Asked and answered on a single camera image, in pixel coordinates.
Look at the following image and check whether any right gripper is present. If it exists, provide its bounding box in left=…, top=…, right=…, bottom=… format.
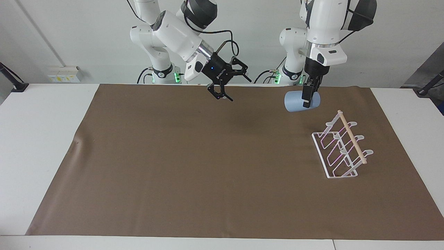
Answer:
left=202, top=52, right=253, bottom=102

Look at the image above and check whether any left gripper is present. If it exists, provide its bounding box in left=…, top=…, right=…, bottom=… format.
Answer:
left=304, top=57, right=330, bottom=84

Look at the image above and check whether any light blue cup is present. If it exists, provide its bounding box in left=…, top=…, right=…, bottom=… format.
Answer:
left=284, top=91, right=321, bottom=113

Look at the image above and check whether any black stand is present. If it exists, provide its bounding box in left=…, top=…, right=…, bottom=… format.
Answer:
left=0, top=62, right=29, bottom=93
left=416, top=69, right=444, bottom=97

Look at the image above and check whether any black cable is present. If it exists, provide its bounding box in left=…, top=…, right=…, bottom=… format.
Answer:
left=189, top=30, right=240, bottom=58
left=254, top=69, right=279, bottom=84
left=137, top=67, right=154, bottom=84

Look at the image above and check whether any white wire cup holder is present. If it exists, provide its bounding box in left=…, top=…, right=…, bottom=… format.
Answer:
left=311, top=110, right=374, bottom=179

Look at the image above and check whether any white wall socket box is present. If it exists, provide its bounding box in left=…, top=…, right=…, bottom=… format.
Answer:
left=47, top=66, right=82, bottom=83

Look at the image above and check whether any white wall cable duct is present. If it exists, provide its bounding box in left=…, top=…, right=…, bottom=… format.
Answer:
left=15, top=0, right=66, bottom=67

